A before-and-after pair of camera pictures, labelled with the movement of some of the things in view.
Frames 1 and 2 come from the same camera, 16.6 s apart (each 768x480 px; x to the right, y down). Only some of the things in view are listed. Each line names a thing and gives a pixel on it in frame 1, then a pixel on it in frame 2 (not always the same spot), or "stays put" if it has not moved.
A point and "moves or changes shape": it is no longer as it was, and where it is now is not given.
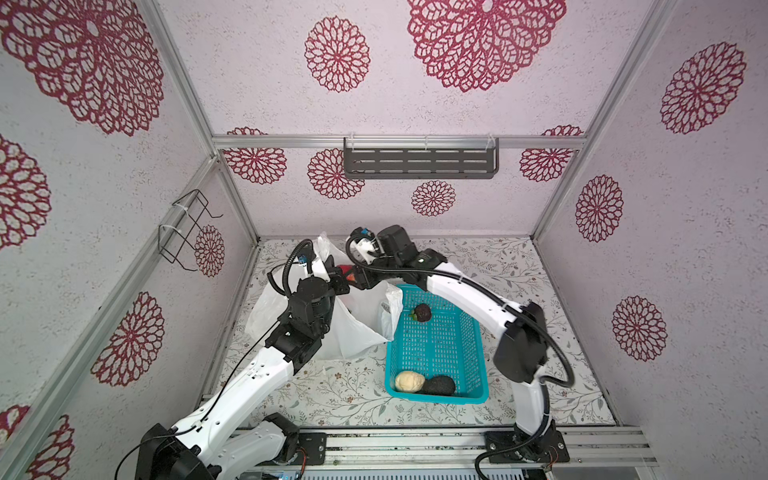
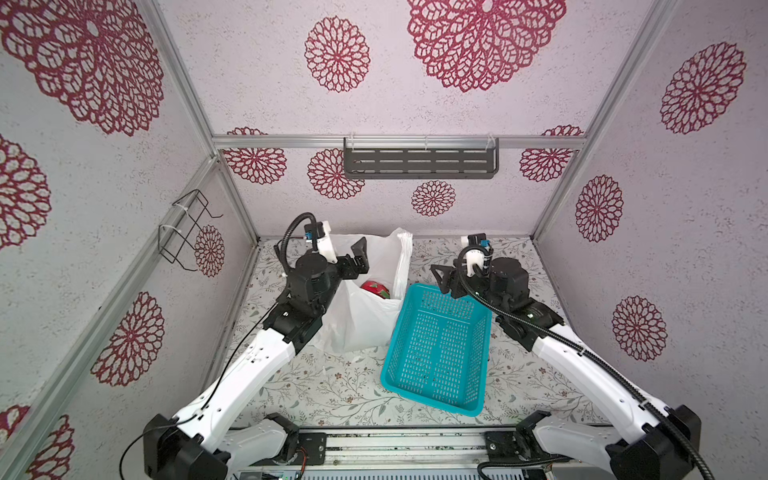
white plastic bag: [366, 316] moves or changes shape
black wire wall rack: [183, 227] stays put
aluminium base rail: [455, 449] stays put
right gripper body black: [395, 266] → [483, 292]
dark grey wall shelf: [421, 158] stays put
